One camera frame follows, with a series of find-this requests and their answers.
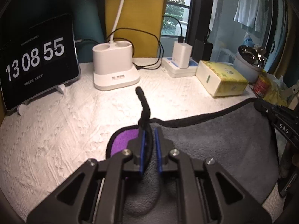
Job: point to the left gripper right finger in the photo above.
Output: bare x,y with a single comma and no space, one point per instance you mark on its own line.
206,192

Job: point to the pale blue bowl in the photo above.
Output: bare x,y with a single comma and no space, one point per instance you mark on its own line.
249,71

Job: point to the white charger adapter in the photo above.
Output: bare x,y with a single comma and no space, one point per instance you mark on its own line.
181,54

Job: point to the wooden spatula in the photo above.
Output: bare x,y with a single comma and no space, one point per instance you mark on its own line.
290,91

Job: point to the mustard yellow curtain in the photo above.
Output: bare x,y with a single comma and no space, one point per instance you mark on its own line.
140,22

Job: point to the steel mixing bowl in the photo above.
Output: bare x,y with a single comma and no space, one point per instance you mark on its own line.
251,56

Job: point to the black tablet clock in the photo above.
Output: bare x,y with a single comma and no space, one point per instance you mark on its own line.
37,59

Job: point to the red and yellow can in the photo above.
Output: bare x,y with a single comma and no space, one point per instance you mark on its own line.
262,85

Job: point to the purple and grey towel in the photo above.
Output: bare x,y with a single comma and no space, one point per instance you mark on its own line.
238,137

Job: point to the white tablet stand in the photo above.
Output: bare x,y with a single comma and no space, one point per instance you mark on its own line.
60,88

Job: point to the yellow plastic bag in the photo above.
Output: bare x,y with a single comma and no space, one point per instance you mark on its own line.
273,94

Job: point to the white hanging shirt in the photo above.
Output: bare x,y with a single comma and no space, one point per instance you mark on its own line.
251,13

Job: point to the white textured tablecloth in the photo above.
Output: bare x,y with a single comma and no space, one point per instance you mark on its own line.
57,133

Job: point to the white desk lamp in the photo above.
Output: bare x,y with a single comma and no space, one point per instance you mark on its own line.
113,62

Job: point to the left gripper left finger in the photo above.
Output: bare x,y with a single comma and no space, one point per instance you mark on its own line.
94,193

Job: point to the yellow tissue pack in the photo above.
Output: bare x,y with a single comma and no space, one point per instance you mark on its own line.
220,80

